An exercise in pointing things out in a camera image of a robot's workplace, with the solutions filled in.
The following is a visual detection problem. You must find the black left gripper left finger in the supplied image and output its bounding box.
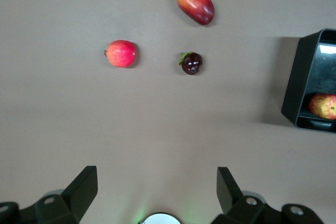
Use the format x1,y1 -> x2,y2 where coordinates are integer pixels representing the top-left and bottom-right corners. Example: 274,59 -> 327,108
0,165 -> 99,224

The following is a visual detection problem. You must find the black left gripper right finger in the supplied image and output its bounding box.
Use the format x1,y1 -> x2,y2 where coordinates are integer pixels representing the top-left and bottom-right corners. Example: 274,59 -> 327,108
211,166 -> 326,224

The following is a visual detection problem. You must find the red yellow apple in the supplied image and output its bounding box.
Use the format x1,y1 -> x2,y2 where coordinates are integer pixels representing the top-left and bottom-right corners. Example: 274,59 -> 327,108
308,92 -> 336,121

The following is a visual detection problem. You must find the black plastic box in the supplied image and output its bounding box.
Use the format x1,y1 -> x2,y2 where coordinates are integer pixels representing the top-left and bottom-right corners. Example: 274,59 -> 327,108
280,28 -> 336,134

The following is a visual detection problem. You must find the dark purple mangosteen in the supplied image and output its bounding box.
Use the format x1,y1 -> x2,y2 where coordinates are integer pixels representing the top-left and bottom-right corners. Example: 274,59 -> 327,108
178,51 -> 204,76

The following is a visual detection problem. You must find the red pink round fruit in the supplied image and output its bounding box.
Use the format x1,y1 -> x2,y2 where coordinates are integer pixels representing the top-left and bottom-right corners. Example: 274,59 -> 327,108
103,39 -> 138,69

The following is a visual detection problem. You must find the red yellow mango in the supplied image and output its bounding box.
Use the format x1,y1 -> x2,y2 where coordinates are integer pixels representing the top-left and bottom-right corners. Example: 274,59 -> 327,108
176,0 -> 216,26

